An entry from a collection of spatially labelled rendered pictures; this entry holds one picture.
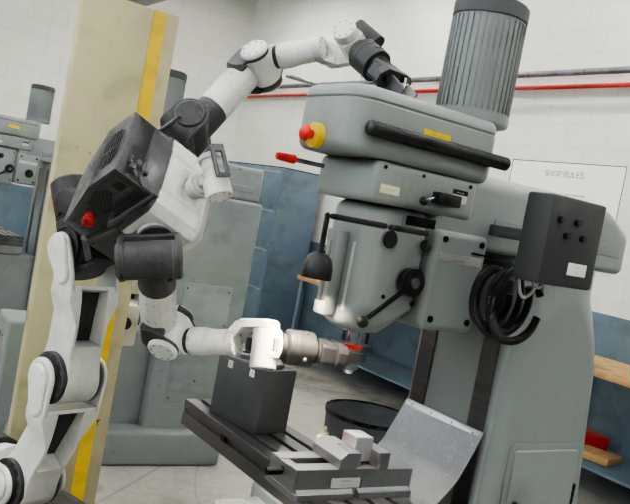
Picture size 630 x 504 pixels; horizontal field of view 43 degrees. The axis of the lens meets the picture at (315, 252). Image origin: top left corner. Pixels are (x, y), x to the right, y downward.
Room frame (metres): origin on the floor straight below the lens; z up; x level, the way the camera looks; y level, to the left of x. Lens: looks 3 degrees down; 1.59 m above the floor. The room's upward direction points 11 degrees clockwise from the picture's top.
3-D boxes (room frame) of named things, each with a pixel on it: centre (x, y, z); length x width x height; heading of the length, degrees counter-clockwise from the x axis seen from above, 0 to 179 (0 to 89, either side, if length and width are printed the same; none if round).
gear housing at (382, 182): (2.03, -0.18, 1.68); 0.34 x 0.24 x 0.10; 125
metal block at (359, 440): (1.94, -0.19, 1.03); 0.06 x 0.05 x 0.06; 32
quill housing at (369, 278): (2.01, -0.14, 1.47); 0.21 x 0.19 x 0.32; 35
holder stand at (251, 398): (2.34, 0.11, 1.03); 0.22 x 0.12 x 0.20; 45
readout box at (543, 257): (1.90, -0.58, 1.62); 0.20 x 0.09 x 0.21; 125
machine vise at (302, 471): (1.92, -0.16, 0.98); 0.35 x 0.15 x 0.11; 122
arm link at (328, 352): (1.98, -0.05, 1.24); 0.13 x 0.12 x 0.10; 19
